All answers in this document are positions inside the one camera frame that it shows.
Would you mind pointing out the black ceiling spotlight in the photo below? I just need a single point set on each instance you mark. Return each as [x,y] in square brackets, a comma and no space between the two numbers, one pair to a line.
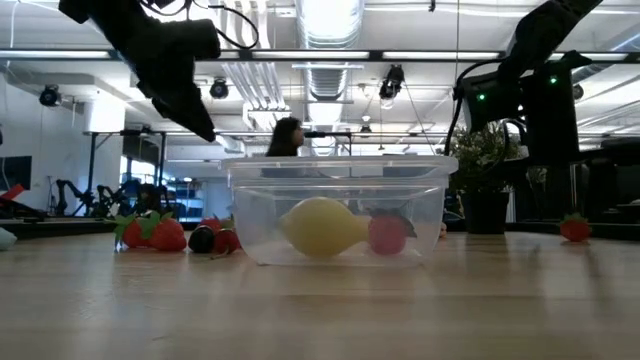
[219,89]
[50,96]

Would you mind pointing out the black plant pot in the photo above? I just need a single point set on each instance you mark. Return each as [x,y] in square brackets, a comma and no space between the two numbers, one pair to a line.
[485,212]

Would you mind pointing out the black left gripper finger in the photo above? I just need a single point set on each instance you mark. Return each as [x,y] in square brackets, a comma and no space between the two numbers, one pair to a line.
[190,122]
[172,85]

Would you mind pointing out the black hanging overhead camera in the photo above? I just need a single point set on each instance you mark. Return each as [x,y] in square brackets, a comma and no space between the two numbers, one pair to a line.
[391,82]

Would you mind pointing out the black overhead frame bar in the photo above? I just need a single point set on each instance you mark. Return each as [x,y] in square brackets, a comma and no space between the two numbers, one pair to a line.
[310,55]

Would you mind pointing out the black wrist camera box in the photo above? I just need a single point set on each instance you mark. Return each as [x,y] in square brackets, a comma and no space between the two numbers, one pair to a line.
[492,100]
[197,39]

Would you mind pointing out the person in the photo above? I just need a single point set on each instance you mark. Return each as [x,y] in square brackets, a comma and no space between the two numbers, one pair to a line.
[285,137]

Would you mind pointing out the yellow lemon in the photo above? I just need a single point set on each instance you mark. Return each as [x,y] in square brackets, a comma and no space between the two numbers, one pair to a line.
[322,227]

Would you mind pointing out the clear plastic tupperware container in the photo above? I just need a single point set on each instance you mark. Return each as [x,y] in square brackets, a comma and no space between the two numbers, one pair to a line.
[340,175]

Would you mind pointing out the green artificial plant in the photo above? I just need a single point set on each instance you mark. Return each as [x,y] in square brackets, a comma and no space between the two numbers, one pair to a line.
[475,160]

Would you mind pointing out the bright red cherry with stem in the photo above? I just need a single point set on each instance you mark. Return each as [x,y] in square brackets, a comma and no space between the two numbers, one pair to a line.
[226,241]

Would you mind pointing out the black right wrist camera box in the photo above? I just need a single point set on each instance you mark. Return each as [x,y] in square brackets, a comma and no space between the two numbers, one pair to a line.
[492,100]

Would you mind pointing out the dark red cherry with stem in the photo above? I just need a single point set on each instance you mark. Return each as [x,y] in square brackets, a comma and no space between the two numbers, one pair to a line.
[201,240]

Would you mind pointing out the pale teal object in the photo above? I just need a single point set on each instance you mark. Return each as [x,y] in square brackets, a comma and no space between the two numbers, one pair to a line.
[6,239]

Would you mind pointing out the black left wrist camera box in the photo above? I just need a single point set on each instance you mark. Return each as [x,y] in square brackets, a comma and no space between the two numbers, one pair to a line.
[197,39]

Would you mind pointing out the silver ventilation duct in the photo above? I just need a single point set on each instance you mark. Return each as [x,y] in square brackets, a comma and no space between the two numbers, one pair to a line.
[327,20]

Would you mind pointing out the pink peach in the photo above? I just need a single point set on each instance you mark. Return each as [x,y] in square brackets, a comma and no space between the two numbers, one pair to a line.
[386,236]
[443,230]

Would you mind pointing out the red flat object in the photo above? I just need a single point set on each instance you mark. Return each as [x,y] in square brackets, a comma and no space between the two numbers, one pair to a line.
[11,192]

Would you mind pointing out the dark wall monitor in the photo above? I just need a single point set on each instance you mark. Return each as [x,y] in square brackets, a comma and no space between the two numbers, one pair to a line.
[15,172]

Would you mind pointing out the low black frame stand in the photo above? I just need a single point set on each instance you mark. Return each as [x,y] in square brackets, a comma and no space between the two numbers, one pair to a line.
[330,134]

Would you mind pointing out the tall black frame stand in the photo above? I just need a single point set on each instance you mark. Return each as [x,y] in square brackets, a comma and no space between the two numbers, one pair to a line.
[92,165]

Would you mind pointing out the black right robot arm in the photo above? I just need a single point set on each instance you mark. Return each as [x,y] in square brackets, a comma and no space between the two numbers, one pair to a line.
[550,25]

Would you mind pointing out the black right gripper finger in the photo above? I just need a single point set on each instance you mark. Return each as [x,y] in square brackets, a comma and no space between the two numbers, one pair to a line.
[552,142]

